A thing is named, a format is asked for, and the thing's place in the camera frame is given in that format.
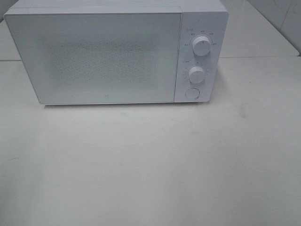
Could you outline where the white microwave knob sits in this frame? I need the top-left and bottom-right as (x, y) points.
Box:
(188, 66), (206, 84)
(192, 35), (212, 57)

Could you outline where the round white door button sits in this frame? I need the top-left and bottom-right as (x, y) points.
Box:
(185, 88), (200, 100)

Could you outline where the white microwave oven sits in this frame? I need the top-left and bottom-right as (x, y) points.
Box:
(4, 0), (229, 105)

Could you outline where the white microwave door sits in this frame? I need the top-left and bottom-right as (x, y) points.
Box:
(6, 13), (181, 105)

